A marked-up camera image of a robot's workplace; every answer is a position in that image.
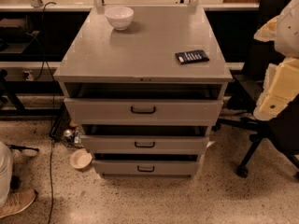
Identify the grey bottom drawer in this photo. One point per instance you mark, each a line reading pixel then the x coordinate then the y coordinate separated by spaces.
pixel 163 168

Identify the grey drawer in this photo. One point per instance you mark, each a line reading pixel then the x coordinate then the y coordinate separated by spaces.
pixel 163 168
pixel 120 144
pixel 143 112

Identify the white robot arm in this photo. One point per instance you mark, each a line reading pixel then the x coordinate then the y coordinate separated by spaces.
pixel 281 82

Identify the grey drawer cabinet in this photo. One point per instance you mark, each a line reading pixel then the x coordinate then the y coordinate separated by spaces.
pixel 140 63

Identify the grey middle drawer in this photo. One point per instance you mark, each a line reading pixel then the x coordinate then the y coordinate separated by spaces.
pixel 120 144

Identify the grey top drawer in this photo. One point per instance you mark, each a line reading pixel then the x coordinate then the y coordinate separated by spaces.
pixel 143 112

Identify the plastic water bottle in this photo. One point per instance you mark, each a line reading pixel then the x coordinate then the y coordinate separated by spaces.
pixel 77 136

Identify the soda can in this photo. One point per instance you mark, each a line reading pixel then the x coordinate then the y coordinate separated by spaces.
pixel 68 135

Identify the beige bowl on floor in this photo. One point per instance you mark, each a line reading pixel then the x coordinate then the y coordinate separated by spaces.
pixel 80 159

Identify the white bowl on cabinet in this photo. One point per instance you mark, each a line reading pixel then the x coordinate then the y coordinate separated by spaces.
pixel 119 18

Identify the black office chair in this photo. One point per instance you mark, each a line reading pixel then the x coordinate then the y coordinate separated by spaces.
pixel 282 130

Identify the black tool on floor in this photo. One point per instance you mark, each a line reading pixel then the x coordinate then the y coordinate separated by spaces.
pixel 26 151

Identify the white trouser leg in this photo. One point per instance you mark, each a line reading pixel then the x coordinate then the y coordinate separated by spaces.
pixel 6 164

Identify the tan sneaker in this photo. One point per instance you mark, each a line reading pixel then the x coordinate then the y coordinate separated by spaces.
pixel 17 202

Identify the wall power outlet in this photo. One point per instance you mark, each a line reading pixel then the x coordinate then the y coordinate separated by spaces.
pixel 28 75

